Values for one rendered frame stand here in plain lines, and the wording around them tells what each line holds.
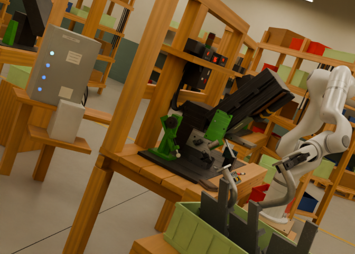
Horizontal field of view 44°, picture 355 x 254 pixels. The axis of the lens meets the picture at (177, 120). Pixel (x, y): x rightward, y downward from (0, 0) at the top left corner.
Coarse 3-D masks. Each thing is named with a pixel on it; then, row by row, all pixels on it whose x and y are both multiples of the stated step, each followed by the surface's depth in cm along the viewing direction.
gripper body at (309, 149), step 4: (304, 144) 170; (308, 144) 169; (300, 148) 168; (304, 148) 163; (308, 148) 164; (312, 148) 165; (296, 152) 162; (300, 152) 161; (304, 152) 162; (308, 152) 164; (312, 152) 164; (316, 152) 166; (284, 156) 167; (288, 156) 165; (292, 156) 164; (300, 156) 162; (308, 156) 163; (312, 156) 163; (316, 156) 168; (304, 160) 161; (308, 160) 162; (312, 160) 170; (300, 164) 163
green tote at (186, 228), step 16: (176, 208) 182; (192, 208) 190; (240, 208) 208; (176, 224) 181; (192, 224) 176; (208, 224) 171; (176, 240) 180; (192, 240) 175; (208, 240) 170; (224, 240) 165
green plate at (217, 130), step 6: (216, 114) 290; (222, 114) 289; (216, 120) 289; (222, 120) 288; (228, 120) 287; (210, 126) 290; (216, 126) 288; (222, 126) 287; (210, 132) 289; (216, 132) 287; (222, 132) 286; (210, 138) 288; (216, 138) 286; (222, 138) 293
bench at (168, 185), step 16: (128, 144) 276; (112, 160) 255; (128, 160) 243; (144, 160) 255; (240, 160) 366; (96, 176) 250; (112, 176) 256; (128, 176) 251; (144, 176) 247; (160, 176) 236; (176, 176) 248; (96, 192) 250; (160, 192) 243; (176, 192) 231; (80, 208) 254; (96, 208) 254; (80, 224) 254; (160, 224) 389; (80, 240) 254
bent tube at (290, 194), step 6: (276, 162) 161; (282, 162) 157; (282, 168) 159; (282, 174) 160; (288, 174) 159; (288, 180) 159; (288, 186) 159; (294, 186) 159; (288, 192) 160; (294, 192) 159; (282, 198) 164; (288, 198) 161; (264, 204) 171; (270, 204) 169; (276, 204) 166; (282, 204) 164
